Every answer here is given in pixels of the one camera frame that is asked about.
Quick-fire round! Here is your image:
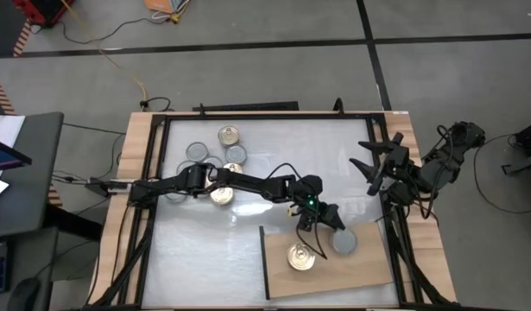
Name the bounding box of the black floor device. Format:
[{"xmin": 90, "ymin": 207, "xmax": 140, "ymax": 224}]
[{"xmin": 501, "ymin": 119, "xmax": 531, "ymax": 176}]

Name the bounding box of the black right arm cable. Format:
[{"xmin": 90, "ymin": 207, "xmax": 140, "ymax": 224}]
[{"xmin": 414, "ymin": 124, "xmax": 456, "ymax": 220}]

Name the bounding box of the black desk beam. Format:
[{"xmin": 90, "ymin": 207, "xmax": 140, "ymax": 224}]
[{"xmin": 44, "ymin": 202, "xmax": 104, "ymax": 241}]

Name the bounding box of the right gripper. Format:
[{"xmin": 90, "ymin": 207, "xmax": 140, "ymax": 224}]
[{"xmin": 349, "ymin": 141, "xmax": 411, "ymax": 196}]

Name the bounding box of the flat black bar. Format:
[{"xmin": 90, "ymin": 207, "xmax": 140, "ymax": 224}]
[{"xmin": 192, "ymin": 100, "xmax": 300, "ymax": 113}]

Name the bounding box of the black shelf side panel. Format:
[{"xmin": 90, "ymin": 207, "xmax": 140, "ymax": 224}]
[{"xmin": 258, "ymin": 225, "xmax": 271, "ymax": 301}]

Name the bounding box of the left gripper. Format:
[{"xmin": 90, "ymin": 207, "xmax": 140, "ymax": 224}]
[{"xmin": 288, "ymin": 194, "xmax": 347, "ymax": 233}]

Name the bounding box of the orange pad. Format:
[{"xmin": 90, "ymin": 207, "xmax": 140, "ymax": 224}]
[{"xmin": 144, "ymin": 0, "xmax": 193, "ymax": 15}]

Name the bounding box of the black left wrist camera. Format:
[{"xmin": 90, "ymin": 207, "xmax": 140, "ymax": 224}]
[{"xmin": 300, "ymin": 175, "xmax": 325, "ymax": 195}]

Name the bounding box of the coiled black cable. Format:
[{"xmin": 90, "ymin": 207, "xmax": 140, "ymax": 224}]
[{"xmin": 139, "ymin": 96, "xmax": 174, "ymax": 112}]

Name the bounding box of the black metal table frame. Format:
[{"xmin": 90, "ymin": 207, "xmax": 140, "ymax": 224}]
[{"xmin": 81, "ymin": 110, "xmax": 460, "ymax": 311}]

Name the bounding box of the red and black case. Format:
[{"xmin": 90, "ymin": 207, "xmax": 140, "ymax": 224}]
[{"xmin": 12, "ymin": 0, "xmax": 75, "ymax": 28}]

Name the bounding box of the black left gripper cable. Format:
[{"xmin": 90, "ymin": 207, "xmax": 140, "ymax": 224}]
[{"xmin": 264, "ymin": 162, "xmax": 330, "ymax": 261}]

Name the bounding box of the yellow cable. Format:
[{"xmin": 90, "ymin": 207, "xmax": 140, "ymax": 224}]
[{"xmin": 60, "ymin": 0, "xmax": 149, "ymax": 103}]

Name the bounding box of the looped black floor cable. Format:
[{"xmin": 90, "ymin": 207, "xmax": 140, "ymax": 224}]
[{"xmin": 473, "ymin": 133, "xmax": 531, "ymax": 213}]

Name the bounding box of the dark grey low desk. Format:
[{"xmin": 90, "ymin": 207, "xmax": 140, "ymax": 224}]
[{"xmin": 0, "ymin": 226, "xmax": 61, "ymax": 311}]

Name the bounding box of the laptop with blue screen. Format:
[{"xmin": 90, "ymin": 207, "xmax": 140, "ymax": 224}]
[{"xmin": 0, "ymin": 136, "xmax": 33, "ymax": 173}]

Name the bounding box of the wooden shelf board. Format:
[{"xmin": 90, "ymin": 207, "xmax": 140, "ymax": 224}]
[{"xmin": 262, "ymin": 221, "xmax": 395, "ymax": 301}]

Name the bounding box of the black computer mouse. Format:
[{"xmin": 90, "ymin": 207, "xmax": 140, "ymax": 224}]
[{"xmin": 6, "ymin": 276, "xmax": 42, "ymax": 311}]

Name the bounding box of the thin black cable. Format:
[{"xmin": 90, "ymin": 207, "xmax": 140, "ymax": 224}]
[{"xmin": 61, "ymin": 123, "xmax": 128, "ymax": 136}]

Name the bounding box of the white cable bundle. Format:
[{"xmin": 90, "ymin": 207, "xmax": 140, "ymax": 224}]
[{"xmin": 151, "ymin": 8, "xmax": 193, "ymax": 25}]

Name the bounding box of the long black floor cable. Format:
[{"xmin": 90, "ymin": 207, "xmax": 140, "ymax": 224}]
[{"xmin": 57, "ymin": 16, "xmax": 171, "ymax": 45}]

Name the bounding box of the white paper sheet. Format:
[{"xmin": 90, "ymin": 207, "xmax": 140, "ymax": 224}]
[{"xmin": 0, "ymin": 114, "xmax": 27, "ymax": 150}]

